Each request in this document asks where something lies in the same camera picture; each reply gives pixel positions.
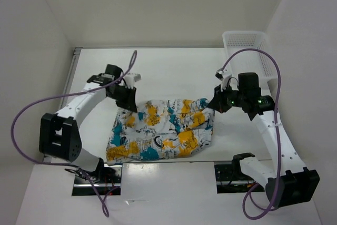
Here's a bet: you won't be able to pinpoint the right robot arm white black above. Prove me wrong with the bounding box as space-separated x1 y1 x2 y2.
208 71 320 208

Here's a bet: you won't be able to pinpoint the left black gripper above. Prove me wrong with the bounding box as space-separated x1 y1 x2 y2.
107 84 137 112

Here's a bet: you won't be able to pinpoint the aluminium rail frame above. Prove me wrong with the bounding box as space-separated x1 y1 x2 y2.
43 47 82 164

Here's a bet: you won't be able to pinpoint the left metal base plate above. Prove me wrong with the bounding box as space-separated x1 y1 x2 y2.
72 165 122 197

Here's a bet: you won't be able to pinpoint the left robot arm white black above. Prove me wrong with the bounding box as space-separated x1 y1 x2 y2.
39 64 141 183

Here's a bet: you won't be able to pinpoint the metal base plate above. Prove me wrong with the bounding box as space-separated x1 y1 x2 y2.
72 165 122 197
214 162 255 194

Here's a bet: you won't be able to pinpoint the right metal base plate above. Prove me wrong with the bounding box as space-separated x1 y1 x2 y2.
214 162 255 194

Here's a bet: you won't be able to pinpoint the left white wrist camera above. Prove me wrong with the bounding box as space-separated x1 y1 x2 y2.
123 73 142 89

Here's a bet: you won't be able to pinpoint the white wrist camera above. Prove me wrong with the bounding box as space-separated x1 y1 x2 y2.
215 70 233 91
123 73 142 89

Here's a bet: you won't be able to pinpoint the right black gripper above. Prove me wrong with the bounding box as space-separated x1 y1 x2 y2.
208 82 246 113

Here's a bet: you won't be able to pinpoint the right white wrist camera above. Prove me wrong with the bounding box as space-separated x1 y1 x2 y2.
215 70 233 91

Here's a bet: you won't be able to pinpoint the patterned white teal yellow shorts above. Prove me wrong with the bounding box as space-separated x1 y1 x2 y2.
106 98 215 165

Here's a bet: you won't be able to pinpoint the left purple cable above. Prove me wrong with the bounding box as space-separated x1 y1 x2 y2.
10 50 138 218

